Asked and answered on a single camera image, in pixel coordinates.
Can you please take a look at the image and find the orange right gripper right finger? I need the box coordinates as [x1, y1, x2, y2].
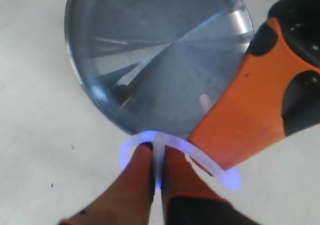
[161, 147, 253, 225]

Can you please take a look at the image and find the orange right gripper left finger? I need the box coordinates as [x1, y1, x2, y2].
[59, 142, 154, 225]

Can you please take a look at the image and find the thin translucent plastic tube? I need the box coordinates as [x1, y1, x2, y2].
[119, 94, 242, 225]

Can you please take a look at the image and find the round stainless steel plate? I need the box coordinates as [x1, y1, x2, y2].
[64, 0, 255, 139]

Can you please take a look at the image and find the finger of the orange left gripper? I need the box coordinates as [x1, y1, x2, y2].
[188, 0, 320, 170]

